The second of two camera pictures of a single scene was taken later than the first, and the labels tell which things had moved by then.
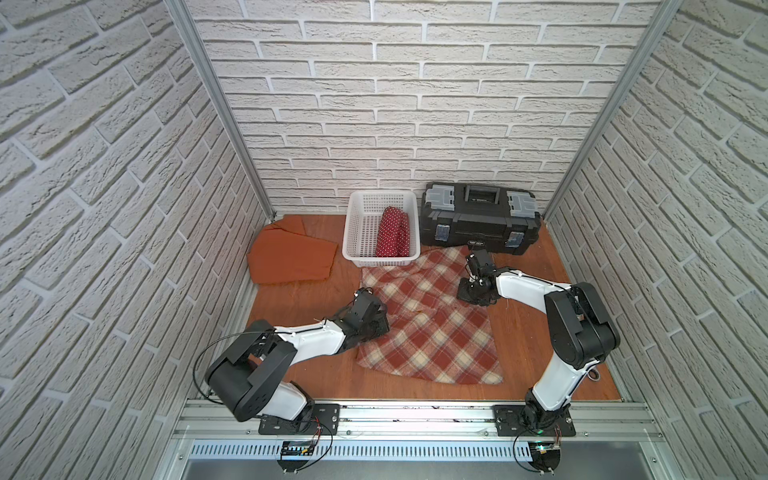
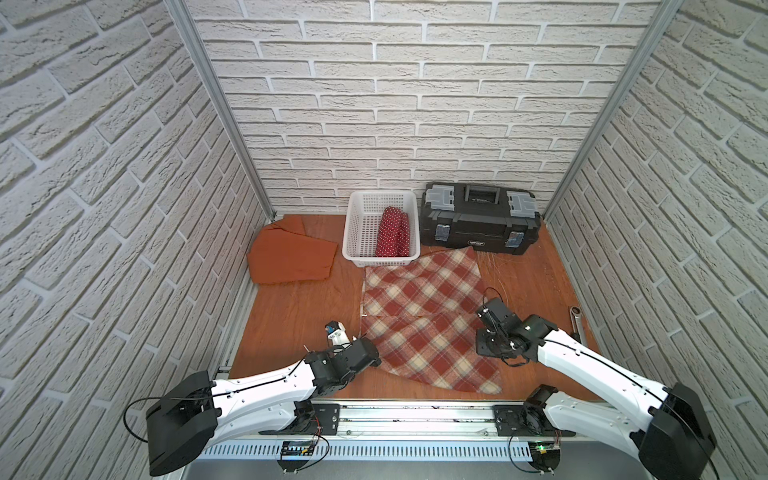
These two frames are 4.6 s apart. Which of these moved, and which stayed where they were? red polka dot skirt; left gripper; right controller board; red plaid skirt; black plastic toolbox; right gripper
Moved: left gripper; right gripper
Stayed: right controller board; red plaid skirt; black plastic toolbox; red polka dot skirt
